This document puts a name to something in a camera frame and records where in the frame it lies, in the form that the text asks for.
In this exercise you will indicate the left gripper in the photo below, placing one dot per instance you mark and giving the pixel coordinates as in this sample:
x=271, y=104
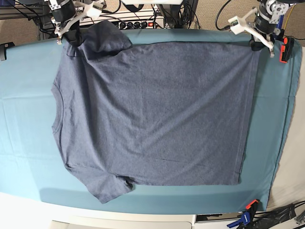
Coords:
x=265, y=23

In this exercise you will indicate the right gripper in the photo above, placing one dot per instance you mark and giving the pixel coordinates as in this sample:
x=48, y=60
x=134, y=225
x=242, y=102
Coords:
x=65, y=13

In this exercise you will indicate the grey-blue T-shirt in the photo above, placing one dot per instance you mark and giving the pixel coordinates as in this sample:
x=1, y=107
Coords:
x=161, y=114

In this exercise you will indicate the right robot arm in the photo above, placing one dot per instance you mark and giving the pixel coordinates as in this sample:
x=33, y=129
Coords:
x=62, y=27

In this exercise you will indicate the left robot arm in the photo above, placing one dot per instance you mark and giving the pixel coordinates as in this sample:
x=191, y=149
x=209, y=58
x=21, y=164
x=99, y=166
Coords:
x=280, y=6

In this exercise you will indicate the orange black clamp top right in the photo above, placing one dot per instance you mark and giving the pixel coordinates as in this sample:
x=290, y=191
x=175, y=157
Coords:
x=286, y=49

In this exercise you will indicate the black clamp left edge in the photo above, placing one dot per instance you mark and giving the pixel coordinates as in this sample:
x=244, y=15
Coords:
x=3, y=50

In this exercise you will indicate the white power strip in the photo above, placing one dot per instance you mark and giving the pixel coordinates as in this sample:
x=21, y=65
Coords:
x=128, y=23

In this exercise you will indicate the teal table cloth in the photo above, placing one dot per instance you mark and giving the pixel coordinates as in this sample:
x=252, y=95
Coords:
x=31, y=166

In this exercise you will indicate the orange blue clamp bottom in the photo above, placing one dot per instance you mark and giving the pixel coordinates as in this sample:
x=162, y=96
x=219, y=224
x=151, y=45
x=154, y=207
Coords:
x=246, y=218

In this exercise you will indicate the black bag bottom right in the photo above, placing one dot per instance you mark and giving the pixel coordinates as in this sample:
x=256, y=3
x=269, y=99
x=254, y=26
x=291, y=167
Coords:
x=275, y=217

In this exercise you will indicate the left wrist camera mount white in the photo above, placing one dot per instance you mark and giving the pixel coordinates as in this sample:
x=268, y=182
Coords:
x=243, y=24

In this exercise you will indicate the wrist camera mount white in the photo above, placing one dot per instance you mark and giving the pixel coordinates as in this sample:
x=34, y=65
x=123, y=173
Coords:
x=90, y=8
x=243, y=24

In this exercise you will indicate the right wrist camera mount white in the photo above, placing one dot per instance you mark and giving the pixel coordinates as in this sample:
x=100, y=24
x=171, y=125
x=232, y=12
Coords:
x=90, y=8

